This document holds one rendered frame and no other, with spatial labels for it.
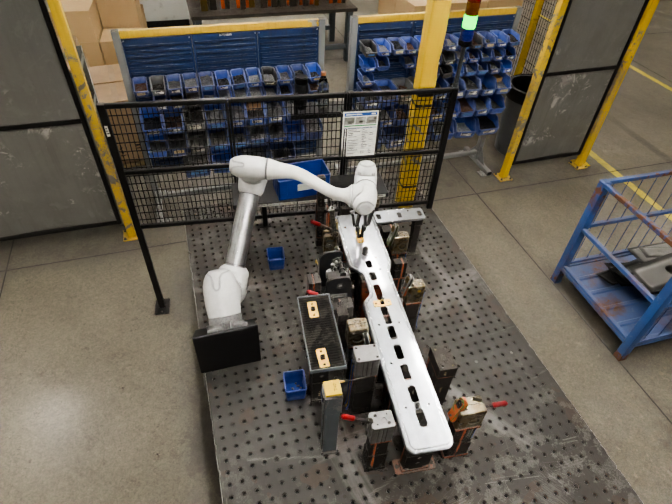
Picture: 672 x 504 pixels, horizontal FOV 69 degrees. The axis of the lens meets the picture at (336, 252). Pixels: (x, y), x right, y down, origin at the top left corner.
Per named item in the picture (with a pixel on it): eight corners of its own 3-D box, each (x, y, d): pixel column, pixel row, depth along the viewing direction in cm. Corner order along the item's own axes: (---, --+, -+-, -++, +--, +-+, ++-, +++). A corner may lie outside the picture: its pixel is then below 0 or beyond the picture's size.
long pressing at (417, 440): (463, 446, 180) (464, 444, 179) (404, 457, 176) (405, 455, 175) (372, 213, 277) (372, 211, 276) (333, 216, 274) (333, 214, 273)
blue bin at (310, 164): (330, 192, 283) (331, 173, 274) (279, 201, 275) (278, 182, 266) (321, 176, 294) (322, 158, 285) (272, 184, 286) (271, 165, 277)
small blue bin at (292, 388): (307, 400, 222) (307, 389, 216) (285, 403, 221) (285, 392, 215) (303, 379, 230) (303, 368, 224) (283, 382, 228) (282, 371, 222)
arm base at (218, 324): (207, 334, 214) (205, 322, 214) (206, 329, 236) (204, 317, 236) (249, 326, 219) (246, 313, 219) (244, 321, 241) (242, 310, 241)
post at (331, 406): (338, 452, 205) (344, 398, 175) (321, 455, 204) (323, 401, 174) (335, 435, 211) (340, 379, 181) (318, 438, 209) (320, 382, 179)
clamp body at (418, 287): (419, 333, 253) (430, 288, 229) (396, 336, 251) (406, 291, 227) (413, 320, 259) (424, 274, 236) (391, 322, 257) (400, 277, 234)
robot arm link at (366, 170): (353, 183, 242) (353, 198, 232) (355, 155, 231) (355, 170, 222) (375, 184, 242) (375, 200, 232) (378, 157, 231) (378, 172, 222)
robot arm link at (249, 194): (206, 306, 239) (216, 301, 261) (238, 312, 240) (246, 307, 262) (237, 152, 239) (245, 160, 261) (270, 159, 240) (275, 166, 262)
